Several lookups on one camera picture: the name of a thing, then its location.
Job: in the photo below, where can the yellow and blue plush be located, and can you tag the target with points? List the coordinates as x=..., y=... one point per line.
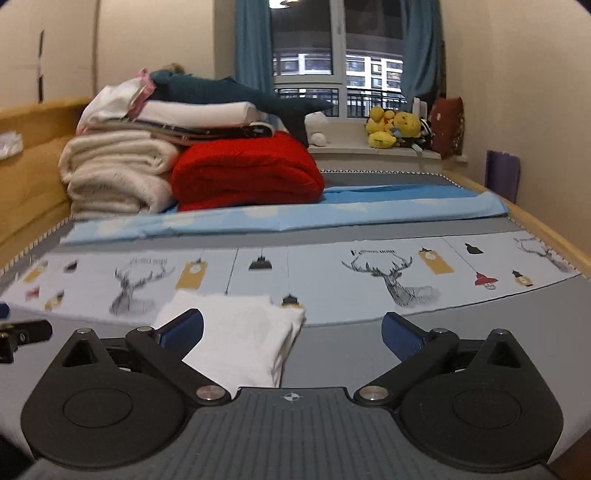
x=407, y=127

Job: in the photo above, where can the purple folded mat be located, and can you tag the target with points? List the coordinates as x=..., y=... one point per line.
x=502, y=175

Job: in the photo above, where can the light blue sheet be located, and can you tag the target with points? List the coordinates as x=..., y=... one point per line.
x=323, y=207

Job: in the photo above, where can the pink and white cloth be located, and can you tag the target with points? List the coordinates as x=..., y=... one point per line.
x=111, y=104

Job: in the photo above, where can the teal shark plush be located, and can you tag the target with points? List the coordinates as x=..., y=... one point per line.
x=207, y=90

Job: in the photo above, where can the cream folded blanket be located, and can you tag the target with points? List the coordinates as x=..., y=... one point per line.
x=115, y=175

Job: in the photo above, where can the dark red cushion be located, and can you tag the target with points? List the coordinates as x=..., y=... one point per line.
x=447, y=127

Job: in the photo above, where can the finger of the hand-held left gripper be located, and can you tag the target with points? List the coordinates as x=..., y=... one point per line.
x=3, y=310
x=34, y=331

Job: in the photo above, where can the blue curtain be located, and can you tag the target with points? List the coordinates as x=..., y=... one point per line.
x=422, y=50
x=254, y=55

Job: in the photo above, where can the yellow duck plush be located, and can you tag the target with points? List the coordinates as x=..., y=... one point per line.
x=381, y=129

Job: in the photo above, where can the white long-sleeved shirt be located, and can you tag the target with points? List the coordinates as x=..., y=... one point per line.
x=244, y=332

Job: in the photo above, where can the white plush toy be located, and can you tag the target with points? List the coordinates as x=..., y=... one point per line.
x=316, y=131

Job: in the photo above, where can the black and white striped plush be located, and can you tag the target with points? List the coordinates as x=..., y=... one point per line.
x=425, y=134

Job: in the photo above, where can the white wardrobe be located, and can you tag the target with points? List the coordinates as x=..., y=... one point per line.
x=64, y=50

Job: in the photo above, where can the red folded blanket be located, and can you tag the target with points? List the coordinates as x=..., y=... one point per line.
x=244, y=170

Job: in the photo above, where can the white tissue pack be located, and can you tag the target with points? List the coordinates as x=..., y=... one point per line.
x=10, y=145

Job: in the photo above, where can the dark patterned folded cloth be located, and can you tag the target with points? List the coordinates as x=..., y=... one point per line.
x=231, y=133

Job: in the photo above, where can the wooden bed frame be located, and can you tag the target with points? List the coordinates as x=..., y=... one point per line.
x=32, y=184

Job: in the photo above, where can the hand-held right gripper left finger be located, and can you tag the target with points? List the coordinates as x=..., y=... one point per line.
x=182, y=331

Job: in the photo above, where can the tan fuzzy toy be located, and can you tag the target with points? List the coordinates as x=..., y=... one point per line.
x=174, y=68

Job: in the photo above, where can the white container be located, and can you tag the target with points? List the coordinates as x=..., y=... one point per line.
x=421, y=108

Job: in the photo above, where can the window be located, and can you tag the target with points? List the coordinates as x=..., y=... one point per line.
x=369, y=46

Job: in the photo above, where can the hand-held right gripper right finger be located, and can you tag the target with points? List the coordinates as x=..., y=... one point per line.
x=402, y=336

